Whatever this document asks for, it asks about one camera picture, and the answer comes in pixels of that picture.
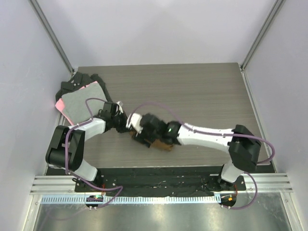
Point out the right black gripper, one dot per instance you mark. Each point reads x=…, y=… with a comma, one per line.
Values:
x=141, y=137

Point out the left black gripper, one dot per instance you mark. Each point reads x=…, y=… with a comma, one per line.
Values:
x=123, y=129

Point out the brown cloth napkin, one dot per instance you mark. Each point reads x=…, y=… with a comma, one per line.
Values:
x=151, y=140

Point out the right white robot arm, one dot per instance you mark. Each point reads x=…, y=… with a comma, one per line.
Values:
x=239, y=143

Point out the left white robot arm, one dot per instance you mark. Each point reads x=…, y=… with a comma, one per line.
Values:
x=66, y=149

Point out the grey cloth napkin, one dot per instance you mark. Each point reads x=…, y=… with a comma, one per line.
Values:
x=79, y=103

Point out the pink cloth napkin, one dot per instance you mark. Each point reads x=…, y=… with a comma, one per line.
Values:
x=63, y=108

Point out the black cloth pile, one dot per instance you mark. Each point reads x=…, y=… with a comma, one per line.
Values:
x=67, y=95

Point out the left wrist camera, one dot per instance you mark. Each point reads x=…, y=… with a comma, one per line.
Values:
x=120, y=106

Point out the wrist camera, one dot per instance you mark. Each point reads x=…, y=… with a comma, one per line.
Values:
x=133, y=122
x=120, y=106

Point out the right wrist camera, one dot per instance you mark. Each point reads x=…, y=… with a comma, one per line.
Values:
x=133, y=122

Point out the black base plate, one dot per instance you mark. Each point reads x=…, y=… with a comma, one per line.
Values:
x=168, y=181

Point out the white slotted cable duct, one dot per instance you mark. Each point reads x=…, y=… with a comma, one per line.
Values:
x=96, y=199

